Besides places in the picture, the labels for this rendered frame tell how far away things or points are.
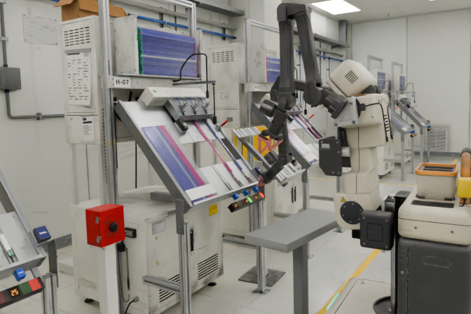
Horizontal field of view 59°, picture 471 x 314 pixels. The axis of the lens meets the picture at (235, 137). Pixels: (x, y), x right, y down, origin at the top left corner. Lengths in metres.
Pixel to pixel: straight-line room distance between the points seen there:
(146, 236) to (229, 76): 1.77
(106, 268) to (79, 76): 1.15
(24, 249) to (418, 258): 1.39
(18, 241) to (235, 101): 2.38
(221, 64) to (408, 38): 6.71
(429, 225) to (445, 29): 8.26
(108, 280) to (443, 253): 1.34
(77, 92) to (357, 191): 1.65
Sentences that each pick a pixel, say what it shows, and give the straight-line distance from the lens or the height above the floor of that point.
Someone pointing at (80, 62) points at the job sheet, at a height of 1.47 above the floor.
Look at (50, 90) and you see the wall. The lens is 3.86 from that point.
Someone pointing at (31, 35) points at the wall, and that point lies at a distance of 3.83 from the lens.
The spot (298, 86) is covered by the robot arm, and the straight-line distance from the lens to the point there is 2.27.
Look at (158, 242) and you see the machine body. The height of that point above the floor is 0.46.
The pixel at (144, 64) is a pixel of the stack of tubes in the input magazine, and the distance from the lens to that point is 2.45.
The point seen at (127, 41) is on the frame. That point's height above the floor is 1.57.
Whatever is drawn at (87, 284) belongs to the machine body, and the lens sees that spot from 2.83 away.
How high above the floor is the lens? 1.21
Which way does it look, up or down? 5 degrees down
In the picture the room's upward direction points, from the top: 2 degrees counter-clockwise
